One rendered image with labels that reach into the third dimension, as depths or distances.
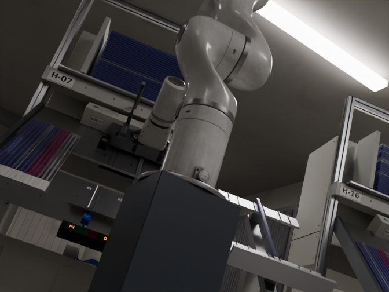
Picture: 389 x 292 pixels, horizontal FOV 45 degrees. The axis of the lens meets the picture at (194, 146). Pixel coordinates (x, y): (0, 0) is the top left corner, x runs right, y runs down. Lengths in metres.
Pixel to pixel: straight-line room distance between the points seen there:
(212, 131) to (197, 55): 0.18
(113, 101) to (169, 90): 0.63
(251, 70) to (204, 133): 0.21
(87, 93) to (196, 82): 1.16
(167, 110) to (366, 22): 2.21
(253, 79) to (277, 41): 2.71
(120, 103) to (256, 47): 1.12
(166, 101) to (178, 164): 0.65
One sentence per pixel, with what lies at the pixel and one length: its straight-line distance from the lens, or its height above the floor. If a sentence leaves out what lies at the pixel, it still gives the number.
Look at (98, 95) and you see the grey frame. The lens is 2.12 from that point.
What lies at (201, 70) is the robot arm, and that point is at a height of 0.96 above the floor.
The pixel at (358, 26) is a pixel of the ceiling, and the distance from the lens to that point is 3.56.
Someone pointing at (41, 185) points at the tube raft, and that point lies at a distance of 1.51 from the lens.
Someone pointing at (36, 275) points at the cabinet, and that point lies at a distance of 1.74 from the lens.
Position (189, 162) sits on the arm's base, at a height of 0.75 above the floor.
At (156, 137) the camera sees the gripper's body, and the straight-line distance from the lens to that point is 1.63.
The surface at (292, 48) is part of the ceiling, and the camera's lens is 3.83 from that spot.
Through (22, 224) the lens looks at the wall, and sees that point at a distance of 9.99.
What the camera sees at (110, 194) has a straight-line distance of 1.60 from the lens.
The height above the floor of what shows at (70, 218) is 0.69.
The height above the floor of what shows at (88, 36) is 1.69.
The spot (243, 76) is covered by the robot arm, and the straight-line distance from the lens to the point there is 1.08.
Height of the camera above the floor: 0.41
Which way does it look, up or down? 24 degrees up
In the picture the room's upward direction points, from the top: 18 degrees clockwise
